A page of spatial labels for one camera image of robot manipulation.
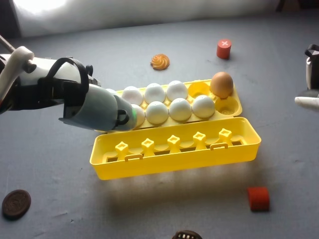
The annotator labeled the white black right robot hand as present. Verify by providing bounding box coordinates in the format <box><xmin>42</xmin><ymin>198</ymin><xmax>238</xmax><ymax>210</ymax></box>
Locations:
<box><xmin>294</xmin><ymin>95</ymin><xmax>319</xmax><ymax>112</ymax></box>

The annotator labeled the brown egg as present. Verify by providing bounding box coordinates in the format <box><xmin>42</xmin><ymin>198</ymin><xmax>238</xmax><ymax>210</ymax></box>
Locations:
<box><xmin>210</xmin><ymin>71</ymin><xmax>234</xmax><ymax>99</ymax></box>

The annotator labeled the yellow plastic egg box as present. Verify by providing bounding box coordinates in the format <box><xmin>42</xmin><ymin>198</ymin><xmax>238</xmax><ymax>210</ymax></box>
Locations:
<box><xmin>89</xmin><ymin>79</ymin><xmax>262</xmax><ymax>181</ymax></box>

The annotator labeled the red cylinder with white cross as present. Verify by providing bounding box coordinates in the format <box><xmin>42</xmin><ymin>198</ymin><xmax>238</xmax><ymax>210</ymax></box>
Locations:
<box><xmin>216</xmin><ymin>39</ymin><xmax>233</xmax><ymax>60</ymax></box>

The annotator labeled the red arched block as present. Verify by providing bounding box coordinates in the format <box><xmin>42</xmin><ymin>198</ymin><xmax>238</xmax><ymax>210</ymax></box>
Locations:
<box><xmin>247</xmin><ymin>187</ymin><xmax>270</xmax><ymax>212</ymax></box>

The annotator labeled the orange swirl cookie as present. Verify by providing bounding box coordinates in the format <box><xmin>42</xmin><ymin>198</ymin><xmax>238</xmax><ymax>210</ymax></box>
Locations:
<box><xmin>150</xmin><ymin>53</ymin><xmax>170</xmax><ymax>71</ymax></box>

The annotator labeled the brown woven basket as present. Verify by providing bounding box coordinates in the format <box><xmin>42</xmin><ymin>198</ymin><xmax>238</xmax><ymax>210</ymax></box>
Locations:
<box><xmin>171</xmin><ymin>230</ymin><xmax>202</xmax><ymax>239</ymax></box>

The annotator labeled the white backdrop cloth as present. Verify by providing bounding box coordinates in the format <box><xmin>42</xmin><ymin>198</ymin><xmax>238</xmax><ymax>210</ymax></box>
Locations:
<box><xmin>12</xmin><ymin>0</ymin><xmax>282</xmax><ymax>38</ymax></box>

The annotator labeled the grey table cloth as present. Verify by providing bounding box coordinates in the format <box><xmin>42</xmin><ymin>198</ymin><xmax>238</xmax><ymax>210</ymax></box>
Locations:
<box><xmin>0</xmin><ymin>11</ymin><xmax>319</xmax><ymax>239</ymax></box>

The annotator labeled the chocolate sandwich cookie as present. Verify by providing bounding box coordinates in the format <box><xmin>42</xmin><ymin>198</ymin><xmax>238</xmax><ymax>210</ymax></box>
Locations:
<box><xmin>1</xmin><ymin>189</ymin><xmax>32</xmax><ymax>220</ymax></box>

